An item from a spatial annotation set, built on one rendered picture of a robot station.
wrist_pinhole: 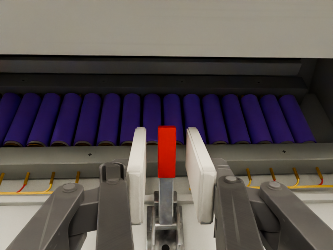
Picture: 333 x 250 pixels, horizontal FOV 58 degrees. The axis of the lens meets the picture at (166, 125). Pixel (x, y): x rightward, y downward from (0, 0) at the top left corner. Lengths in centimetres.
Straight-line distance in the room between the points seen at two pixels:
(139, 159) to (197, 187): 3
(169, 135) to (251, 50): 8
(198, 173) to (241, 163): 11
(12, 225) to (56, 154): 6
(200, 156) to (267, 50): 6
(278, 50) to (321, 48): 2
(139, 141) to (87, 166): 9
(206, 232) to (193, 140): 9
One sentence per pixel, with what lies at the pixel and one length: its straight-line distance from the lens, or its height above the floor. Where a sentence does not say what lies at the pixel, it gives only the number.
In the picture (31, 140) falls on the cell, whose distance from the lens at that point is 29.
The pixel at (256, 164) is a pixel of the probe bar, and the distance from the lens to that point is 27.
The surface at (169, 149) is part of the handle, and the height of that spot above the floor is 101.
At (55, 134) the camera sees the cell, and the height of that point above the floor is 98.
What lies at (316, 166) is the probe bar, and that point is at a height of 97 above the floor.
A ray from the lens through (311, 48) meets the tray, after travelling 17.
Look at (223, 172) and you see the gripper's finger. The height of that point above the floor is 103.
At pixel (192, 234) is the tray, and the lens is 25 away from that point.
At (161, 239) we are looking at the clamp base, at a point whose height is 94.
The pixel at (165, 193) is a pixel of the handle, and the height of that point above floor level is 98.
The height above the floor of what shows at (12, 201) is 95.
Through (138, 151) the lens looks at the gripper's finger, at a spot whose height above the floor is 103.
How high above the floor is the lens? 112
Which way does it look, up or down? 29 degrees down
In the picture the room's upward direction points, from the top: 1 degrees clockwise
